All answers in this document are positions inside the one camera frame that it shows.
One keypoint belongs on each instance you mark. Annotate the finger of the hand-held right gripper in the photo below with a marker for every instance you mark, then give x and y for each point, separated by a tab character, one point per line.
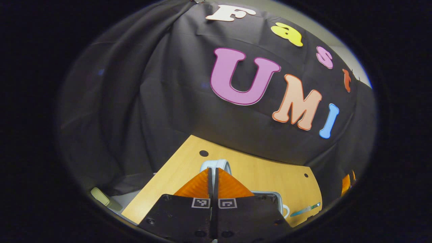
346	184

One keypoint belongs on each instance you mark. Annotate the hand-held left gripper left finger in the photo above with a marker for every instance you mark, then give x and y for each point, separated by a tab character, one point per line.
179	216

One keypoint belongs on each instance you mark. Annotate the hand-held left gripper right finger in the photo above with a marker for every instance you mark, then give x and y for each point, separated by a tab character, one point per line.
246	216

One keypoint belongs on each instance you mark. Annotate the pale blue suitcase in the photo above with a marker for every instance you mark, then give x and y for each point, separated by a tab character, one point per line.
216	164

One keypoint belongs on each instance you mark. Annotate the beige plastic box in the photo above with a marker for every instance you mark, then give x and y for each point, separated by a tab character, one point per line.
104	199

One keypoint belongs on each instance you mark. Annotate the black backdrop cloth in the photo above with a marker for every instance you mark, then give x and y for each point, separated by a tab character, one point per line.
152	101

